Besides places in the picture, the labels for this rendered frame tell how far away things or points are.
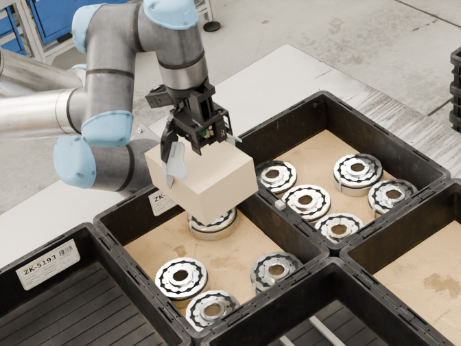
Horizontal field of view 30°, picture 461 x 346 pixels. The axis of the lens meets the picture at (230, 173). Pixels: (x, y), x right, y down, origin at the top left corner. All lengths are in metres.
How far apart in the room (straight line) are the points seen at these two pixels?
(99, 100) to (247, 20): 2.73
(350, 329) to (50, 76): 0.77
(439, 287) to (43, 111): 0.78
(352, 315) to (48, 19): 2.22
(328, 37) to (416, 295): 2.32
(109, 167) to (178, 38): 0.64
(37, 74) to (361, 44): 2.21
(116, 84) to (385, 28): 2.62
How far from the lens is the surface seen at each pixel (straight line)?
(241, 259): 1.71
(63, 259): 1.74
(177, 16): 1.28
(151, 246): 1.78
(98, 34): 1.33
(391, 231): 1.62
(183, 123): 1.40
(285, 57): 2.46
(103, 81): 1.31
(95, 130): 1.30
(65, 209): 2.13
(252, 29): 3.94
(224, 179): 1.46
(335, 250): 1.57
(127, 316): 1.67
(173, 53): 1.32
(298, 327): 1.59
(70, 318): 1.71
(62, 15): 3.53
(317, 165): 1.89
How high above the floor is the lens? 2.07
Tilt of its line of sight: 41 degrees down
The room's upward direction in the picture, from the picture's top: 12 degrees counter-clockwise
